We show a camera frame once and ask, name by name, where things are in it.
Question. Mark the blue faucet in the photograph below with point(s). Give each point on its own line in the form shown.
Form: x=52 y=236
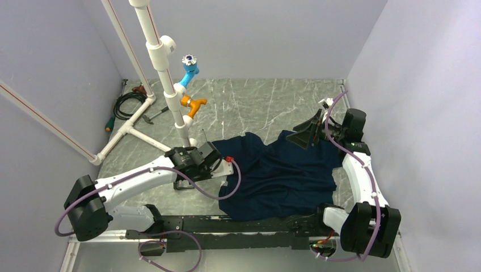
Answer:
x=190 y=65

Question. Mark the aluminium rail frame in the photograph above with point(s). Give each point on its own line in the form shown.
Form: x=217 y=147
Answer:
x=113 y=252

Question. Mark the navy blue t-shirt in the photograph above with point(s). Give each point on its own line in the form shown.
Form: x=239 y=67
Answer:
x=276 y=180

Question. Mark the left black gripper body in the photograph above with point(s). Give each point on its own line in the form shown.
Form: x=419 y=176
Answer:
x=205 y=173

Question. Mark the green handled screwdriver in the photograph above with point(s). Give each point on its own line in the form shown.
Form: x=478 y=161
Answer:
x=110 y=124

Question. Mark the small square black tray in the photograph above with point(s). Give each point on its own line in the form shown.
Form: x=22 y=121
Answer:
x=182 y=185

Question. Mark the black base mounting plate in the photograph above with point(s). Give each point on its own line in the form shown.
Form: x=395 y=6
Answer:
x=190 y=232

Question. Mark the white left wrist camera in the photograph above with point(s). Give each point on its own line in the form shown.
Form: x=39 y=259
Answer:
x=224 y=168

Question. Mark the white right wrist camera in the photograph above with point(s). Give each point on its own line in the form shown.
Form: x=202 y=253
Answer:
x=326 y=103

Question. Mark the yellow black screwdriver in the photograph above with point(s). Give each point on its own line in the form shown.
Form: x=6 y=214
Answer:
x=205 y=138

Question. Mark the orange faucet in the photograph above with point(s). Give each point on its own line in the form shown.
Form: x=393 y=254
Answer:
x=193 y=104

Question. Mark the small hammer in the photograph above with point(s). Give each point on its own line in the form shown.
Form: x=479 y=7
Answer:
x=149 y=119

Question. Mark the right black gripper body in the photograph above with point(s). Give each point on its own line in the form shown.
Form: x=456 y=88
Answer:
x=316 y=130

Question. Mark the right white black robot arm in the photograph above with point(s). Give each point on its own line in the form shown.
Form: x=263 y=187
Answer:
x=370 y=227

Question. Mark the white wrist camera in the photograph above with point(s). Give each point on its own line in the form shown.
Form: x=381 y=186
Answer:
x=326 y=103
x=224 y=168

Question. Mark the brown handled tool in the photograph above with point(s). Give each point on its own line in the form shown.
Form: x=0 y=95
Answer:
x=140 y=89

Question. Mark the white PVC pipe frame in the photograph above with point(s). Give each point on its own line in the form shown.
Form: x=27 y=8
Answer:
x=47 y=28

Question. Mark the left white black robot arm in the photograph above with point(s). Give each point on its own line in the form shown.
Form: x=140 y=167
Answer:
x=95 y=206

